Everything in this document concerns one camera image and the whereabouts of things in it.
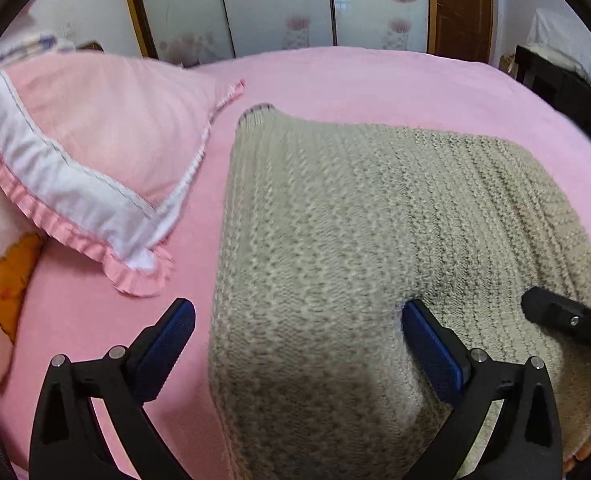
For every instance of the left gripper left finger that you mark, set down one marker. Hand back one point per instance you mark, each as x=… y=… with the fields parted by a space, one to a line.
x=66 y=439

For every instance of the black upright piano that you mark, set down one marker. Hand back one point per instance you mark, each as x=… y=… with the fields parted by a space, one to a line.
x=565 y=91

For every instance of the floral sliding wardrobe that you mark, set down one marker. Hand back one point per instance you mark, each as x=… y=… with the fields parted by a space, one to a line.
x=199 y=32

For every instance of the beige knit sweater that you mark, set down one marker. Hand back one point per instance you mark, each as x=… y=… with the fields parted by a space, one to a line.
x=328 y=229

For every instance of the pink bed blanket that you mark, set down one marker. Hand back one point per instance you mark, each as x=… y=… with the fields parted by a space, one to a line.
x=72 y=308

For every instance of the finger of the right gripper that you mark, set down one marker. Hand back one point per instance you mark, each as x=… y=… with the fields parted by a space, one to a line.
x=550 y=310

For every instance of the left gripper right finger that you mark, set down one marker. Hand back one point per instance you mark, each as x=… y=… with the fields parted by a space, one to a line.
x=526 y=440

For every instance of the pink ruffled pillow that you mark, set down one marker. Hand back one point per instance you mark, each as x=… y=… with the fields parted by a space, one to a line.
x=100 y=151

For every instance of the brown wooden door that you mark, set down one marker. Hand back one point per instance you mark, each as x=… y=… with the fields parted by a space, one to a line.
x=461 y=29

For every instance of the folded striped quilt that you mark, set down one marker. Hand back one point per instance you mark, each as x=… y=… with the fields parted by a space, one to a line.
x=16 y=49

